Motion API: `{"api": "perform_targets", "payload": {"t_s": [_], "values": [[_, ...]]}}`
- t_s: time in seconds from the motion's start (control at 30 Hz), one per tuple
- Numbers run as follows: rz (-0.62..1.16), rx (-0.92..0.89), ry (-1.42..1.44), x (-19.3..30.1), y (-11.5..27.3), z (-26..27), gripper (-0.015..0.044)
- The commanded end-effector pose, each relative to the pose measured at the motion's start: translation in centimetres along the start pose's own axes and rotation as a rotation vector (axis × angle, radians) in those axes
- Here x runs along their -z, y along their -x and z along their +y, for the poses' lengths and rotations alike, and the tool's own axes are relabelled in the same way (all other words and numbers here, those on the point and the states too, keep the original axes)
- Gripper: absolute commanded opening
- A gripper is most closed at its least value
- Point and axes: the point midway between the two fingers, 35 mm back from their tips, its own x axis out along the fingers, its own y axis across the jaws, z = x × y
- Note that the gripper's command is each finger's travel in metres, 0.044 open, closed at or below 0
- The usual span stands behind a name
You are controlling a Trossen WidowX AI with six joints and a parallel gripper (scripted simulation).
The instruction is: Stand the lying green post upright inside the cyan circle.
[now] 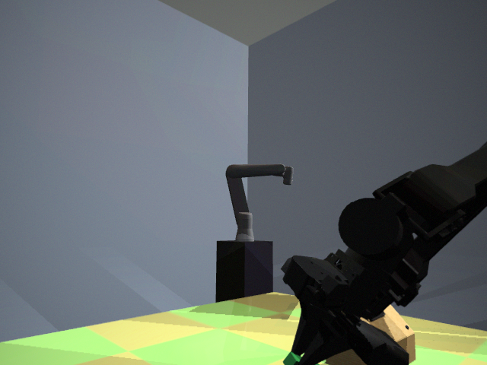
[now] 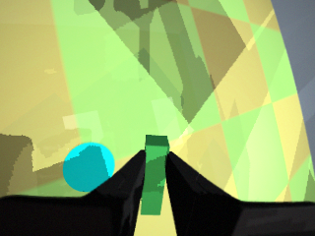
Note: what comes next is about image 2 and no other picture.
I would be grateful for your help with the cyan circle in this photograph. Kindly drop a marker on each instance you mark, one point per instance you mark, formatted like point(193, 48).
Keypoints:
point(87, 166)

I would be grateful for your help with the green rectangular post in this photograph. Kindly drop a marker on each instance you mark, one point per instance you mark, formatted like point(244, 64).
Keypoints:
point(156, 149)

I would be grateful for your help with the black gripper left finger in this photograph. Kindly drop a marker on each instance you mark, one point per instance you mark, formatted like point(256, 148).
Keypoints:
point(111, 209)

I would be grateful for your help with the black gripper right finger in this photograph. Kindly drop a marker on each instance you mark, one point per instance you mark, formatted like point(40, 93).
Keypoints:
point(200, 208)

